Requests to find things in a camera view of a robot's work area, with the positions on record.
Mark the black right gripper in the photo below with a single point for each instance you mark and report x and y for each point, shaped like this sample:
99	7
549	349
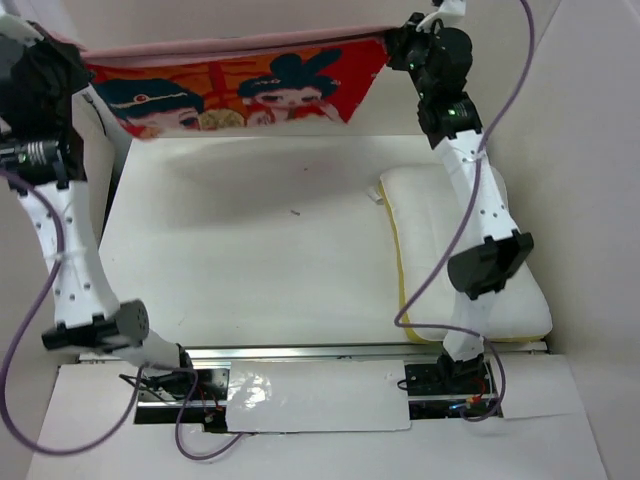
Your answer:
399	38

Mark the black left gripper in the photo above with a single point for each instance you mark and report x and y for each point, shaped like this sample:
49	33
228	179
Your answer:
63	54

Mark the pink and red pillowcase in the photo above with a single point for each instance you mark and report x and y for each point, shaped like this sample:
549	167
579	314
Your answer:
243	82

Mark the white pillow with yellow edge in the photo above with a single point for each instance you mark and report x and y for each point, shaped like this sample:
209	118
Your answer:
424	213

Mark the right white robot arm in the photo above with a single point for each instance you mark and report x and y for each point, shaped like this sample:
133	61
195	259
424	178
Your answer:
456	135

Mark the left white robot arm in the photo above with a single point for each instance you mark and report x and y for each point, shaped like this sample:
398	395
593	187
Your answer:
43	156

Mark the white glossy cover plate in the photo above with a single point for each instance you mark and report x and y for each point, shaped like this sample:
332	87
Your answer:
316	396

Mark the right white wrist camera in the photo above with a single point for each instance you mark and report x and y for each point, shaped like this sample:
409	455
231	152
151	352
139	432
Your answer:
447	14

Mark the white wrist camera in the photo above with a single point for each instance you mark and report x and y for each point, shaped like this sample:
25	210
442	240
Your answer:
19	30
447	14

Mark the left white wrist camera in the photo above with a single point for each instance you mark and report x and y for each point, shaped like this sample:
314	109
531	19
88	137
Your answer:
19	30

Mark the aluminium mounting rail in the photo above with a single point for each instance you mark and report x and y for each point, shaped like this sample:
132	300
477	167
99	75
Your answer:
428	397

